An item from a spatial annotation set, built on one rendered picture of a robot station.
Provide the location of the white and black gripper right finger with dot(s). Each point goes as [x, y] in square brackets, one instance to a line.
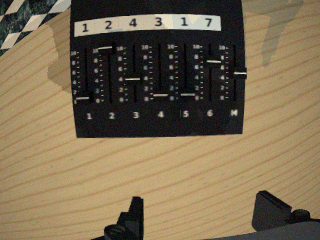
[271, 212]

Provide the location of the black lighting desk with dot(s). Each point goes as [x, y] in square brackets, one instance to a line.
[172, 43]

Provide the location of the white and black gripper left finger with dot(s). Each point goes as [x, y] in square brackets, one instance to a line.
[130, 229]

